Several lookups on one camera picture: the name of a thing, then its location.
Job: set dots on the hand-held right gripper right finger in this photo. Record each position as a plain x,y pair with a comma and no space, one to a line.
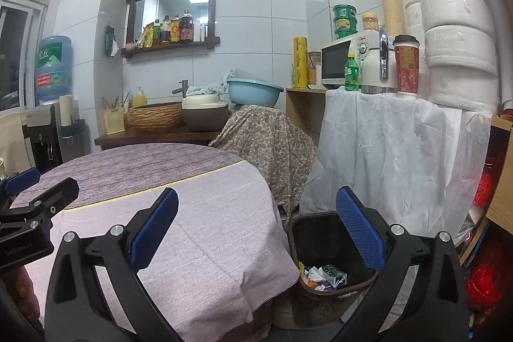
360,230

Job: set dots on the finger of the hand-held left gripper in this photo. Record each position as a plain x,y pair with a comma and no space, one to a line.
52,201
22,179

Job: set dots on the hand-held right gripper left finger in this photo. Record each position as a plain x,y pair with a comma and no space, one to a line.
154,230

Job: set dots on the black trash bin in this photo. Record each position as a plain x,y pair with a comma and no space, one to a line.
320,306

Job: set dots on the person's left hand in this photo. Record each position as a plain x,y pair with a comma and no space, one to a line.
26,298

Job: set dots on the black water dispenser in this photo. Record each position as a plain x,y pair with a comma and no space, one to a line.
42,141

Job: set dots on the green white small box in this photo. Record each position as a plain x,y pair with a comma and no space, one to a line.
334,276

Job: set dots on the paper cup dispenser tube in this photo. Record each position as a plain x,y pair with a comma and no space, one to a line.
68,117

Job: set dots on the white cover cloth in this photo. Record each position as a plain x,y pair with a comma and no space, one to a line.
392,157

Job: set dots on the dark wooden counter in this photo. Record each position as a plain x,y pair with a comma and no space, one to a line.
152,137

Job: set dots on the chopstick holder box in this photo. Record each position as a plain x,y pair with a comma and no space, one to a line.
114,121

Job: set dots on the wicker basket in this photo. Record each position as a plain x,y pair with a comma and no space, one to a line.
156,117

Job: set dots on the blue water jug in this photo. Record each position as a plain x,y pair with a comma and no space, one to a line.
54,69

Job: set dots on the brown wash basin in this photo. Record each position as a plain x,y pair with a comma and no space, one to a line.
204,117

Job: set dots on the floral patterned cloth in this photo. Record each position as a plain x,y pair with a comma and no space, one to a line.
264,149

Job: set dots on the window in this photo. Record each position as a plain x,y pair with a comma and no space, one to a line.
14,53

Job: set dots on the light wooden cabinet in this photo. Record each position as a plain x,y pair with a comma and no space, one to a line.
304,113

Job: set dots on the yellow soap bottle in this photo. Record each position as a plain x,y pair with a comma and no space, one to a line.
140,99

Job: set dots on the red plastic bag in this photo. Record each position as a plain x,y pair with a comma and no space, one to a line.
491,278

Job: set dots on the metal faucet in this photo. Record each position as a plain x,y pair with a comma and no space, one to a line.
181,87

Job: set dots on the light blue towel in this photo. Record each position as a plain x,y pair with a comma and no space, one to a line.
204,88

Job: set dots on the light wooden board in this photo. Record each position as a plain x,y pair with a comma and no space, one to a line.
501,173

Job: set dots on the green soda bottle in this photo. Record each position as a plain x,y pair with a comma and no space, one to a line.
351,73

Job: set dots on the green tissue pack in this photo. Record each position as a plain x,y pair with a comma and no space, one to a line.
110,41

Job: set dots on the white electric kettle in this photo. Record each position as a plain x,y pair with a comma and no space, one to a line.
374,65

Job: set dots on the glass storage jar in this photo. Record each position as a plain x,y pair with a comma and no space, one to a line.
314,67

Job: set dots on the blue plastic basin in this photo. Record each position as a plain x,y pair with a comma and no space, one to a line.
254,93

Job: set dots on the white microwave oven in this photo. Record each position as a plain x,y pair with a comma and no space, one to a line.
338,61

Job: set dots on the red paper coffee cup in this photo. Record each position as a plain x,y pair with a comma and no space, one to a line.
407,65

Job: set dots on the yellow wrapped roll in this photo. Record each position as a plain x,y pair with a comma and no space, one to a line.
300,63

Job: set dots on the yellow seasoning packet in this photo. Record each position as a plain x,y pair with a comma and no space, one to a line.
148,36

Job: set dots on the green sauce bottle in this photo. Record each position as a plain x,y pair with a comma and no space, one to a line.
157,33

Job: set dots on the yellow oil bottle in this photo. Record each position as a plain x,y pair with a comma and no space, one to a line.
165,31

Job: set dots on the brown labelled bottle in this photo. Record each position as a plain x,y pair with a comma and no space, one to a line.
175,29

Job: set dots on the green instant noodle bowl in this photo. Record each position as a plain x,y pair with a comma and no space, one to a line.
345,28
344,11

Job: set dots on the white plastic bottle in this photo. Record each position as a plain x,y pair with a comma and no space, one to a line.
196,31

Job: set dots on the dark sauce bottle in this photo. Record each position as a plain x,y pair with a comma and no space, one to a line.
186,27

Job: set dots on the yellow lidded jar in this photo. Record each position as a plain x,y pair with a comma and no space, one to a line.
370,22

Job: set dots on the stack of white foam bowls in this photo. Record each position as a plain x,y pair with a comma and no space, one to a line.
453,25

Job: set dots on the wooden framed mirror shelf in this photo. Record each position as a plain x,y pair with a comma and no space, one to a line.
172,5

